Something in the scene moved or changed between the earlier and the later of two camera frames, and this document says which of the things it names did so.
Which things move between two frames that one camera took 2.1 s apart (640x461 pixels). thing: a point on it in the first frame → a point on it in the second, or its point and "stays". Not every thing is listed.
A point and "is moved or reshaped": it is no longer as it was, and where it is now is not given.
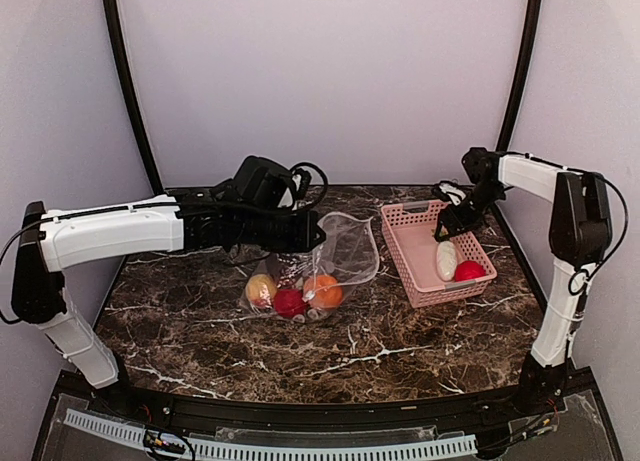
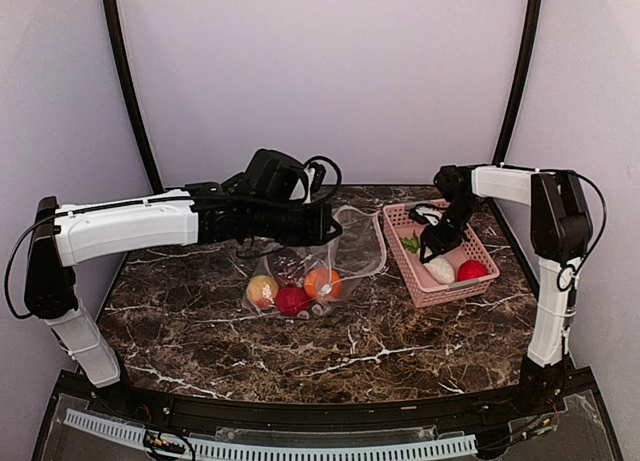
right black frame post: [523, 67] stays
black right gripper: [461, 222] → [432, 235]
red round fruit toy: [289, 302] stays
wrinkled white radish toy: [446, 260] is moved or reshaped
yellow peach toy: [261, 290] stays
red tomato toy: [468, 270] stays
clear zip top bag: [309, 285] is moved or reshaped
